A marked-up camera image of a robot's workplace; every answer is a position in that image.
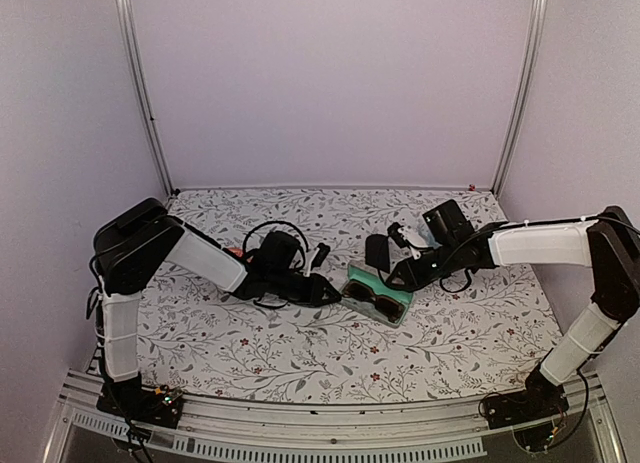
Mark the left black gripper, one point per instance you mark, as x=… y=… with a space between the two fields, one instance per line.
x=316 y=293

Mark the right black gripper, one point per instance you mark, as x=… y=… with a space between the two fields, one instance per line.
x=412 y=278

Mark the black glasses case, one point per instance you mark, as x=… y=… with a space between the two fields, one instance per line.
x=377 y=252

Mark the grey glasses case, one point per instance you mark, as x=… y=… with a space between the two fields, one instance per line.
x=367 y=275

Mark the brown sunglasses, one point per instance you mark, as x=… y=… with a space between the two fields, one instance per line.
x=391 y=309

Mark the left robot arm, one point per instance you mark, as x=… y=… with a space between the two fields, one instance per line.
x=131 y=249

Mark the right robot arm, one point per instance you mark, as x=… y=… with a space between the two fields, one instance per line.
x=607 y=243

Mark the light blue mug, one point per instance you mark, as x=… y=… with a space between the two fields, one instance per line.
x=427 y=235

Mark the floral tablecloth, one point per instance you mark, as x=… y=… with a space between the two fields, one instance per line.
x=464 y=337

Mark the red patterned bowl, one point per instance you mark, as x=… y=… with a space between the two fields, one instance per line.
x=237 y=251

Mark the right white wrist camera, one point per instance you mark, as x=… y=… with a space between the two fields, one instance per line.
x=407 y=237

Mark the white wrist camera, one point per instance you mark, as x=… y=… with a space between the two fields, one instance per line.
x=315 y=258
x=407 y=237

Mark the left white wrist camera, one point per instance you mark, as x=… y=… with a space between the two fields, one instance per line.
x=315 y=258

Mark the front aluminium rail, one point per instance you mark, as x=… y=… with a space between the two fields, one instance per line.
x=226 y=430

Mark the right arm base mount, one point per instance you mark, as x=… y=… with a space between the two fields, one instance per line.
x=540 y=405

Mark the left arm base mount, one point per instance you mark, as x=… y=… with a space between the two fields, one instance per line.
x=133 y=403

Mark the right aluminium frame post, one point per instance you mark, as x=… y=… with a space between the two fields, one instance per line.
x=533 y=39

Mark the aluminium frame post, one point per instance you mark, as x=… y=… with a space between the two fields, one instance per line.
x=125 y=14
x=533 y=39

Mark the left aluminium frame post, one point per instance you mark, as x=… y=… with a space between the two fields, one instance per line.
x=125 y=14

